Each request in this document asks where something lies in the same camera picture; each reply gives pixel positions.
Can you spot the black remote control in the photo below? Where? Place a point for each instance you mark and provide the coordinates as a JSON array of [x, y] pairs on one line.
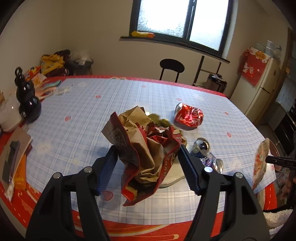
[[11, 160]]

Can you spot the orange flat packet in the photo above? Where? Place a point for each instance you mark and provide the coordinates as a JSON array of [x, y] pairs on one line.
[[19, 176]]

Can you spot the orange snack packets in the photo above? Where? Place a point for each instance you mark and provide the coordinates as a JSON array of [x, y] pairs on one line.
[[33, 70]]

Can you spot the crushed blue silver can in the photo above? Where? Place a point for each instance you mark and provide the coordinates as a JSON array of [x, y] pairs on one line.
[[203, 150]]

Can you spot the gold foil wrapper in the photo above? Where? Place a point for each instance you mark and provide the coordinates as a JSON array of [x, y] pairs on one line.
[[159, 120]]

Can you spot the dark bin with plastic bag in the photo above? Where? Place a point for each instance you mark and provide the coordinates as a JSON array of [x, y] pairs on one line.
[[81, 62]]

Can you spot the cream refrigerator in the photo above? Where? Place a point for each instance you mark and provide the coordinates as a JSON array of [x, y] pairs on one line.
[[261, 92]]

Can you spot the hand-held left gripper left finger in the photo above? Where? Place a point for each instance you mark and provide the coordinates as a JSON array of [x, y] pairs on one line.
[[107, 169]]

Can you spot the black frame side table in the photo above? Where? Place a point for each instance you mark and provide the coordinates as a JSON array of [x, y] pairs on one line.
[[201, 69]]

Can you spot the yellow printed bags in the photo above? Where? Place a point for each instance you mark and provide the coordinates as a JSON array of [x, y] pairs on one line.
[[52, 62]]

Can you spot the black round-back chair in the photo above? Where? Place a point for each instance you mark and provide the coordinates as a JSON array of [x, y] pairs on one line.
[[172, 66]]

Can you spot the blue plaid table cover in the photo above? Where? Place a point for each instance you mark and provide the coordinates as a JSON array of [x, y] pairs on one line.
[[92, 111]]

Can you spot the brown electric pressure cooker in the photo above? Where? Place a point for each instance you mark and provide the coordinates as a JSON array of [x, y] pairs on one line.
[[216, 83]]

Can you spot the black framed window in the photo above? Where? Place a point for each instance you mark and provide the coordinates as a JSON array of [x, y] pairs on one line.
[[161, 14]]

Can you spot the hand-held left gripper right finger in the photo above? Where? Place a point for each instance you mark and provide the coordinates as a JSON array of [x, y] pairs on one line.
[[189, 171]]

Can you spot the yellow snack packet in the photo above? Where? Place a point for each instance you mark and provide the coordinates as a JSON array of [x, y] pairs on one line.
[[142, 34]]

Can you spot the pastel folded cloths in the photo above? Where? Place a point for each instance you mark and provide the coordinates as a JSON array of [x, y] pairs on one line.
[[47, 87]]

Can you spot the clear plastic containers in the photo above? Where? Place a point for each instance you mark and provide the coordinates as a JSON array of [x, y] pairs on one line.
[[268, 46]]

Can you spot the white container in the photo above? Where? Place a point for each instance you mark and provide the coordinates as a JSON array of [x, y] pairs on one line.
[[9, 113]]

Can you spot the dark red bag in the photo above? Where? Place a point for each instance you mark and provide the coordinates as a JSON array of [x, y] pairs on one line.
[[63, 53]]

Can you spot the red printed cloth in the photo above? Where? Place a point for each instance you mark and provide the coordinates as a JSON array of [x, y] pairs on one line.
[[253, 67]]

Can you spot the brown red paper bag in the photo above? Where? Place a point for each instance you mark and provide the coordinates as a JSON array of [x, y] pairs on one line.
[[138, 150]]

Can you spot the round brown stool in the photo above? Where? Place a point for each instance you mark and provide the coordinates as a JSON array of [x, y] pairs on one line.
[[274, 150]]

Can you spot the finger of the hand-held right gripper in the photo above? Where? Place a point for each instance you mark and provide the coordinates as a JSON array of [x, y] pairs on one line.
[[281, 160]]

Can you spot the crushed red can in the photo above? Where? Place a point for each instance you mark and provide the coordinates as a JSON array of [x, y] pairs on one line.
[[188, 115]]

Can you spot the person's white fleece garment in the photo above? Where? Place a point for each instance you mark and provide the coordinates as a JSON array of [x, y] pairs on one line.
[[277, 217]]

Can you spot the small white wrapper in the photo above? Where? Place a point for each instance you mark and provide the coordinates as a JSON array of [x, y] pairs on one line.
[[62, 90]]

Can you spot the black oven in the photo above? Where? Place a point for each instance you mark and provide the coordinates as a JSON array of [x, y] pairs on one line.
[[284, 129]]

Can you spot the colourful floor bags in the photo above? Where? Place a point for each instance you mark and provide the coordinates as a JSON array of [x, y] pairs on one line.
[[286, 183]]

